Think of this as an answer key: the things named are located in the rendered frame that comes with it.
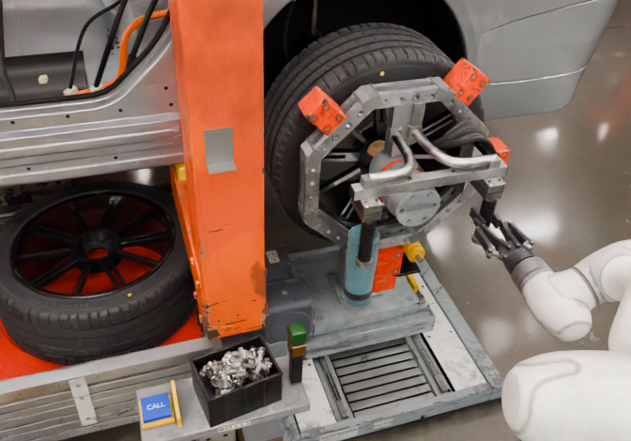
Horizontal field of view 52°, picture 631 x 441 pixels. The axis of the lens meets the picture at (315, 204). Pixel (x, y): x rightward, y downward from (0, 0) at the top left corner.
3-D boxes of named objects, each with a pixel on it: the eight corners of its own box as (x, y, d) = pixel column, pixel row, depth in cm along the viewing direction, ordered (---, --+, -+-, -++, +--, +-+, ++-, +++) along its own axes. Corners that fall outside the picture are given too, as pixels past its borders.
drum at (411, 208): (407, 180, 191) (413, 140, 183) (438, 224, 176) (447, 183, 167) (362, 187, 188) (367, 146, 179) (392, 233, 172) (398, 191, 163)
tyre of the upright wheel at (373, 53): (238, 51, 177) (272, 224, 220) (258, 91, 159) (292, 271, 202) (455, -3, 188) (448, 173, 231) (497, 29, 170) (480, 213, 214)
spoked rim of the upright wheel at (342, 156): (269, 68, 183) (291, 202, 216) (292, 109, 166) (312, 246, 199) (430, 28, 191) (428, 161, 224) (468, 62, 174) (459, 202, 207)
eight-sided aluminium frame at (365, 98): (454, 220, 209) (490, 68, 175) (465, 234, 204) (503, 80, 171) (295, 250, 195) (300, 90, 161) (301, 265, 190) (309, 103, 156)
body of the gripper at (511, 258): (506, 282, 158) (487, 257, 164) (536, 276, 160) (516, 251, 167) (514, 260, 153) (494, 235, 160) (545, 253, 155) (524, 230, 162)
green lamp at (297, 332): (301, 330, 165) (302, 320, 162) (306, 342, 162) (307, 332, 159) (286, 334, 164) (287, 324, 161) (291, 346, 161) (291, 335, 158)
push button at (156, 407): (168, 396, 166) (167, 391, 165) (172, 419, 161) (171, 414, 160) (141, 402, 165) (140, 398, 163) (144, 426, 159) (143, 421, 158)
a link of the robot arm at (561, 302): (523, 307, 156) (571, 281, 155) (561, 357, 144) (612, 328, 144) (515, 282, 149) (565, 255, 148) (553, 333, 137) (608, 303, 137)
